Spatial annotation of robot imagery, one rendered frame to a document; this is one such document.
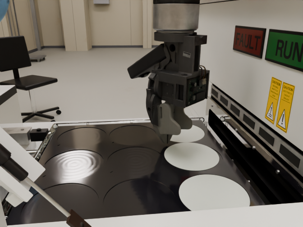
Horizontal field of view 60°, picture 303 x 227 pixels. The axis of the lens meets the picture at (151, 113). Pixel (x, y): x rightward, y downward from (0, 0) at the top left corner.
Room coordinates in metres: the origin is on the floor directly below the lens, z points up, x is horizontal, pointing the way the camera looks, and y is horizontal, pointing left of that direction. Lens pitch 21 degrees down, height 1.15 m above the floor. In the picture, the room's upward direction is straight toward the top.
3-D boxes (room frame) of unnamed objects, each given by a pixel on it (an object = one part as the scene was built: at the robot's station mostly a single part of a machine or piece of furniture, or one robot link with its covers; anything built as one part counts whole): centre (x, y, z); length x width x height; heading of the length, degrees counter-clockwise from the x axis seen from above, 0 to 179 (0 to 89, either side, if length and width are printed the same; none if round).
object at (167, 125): (0.44, -0.03, 0.95); 0.06 x 0.03 x 0.09; 47
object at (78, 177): (0.41, 0.03, 0.90); 0.34 x 0.34 x 0.01; 6
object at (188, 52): (0.45, -0.05, 1.06); 0.09 x 0.08 x 0.12; 47
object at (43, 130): (0.53, 0.25, 0.90); 0.04 x 0.02 x 0.03; 96
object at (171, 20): (0.46, -0.04, 1.14); 0.08 x 0.08 x 0.05
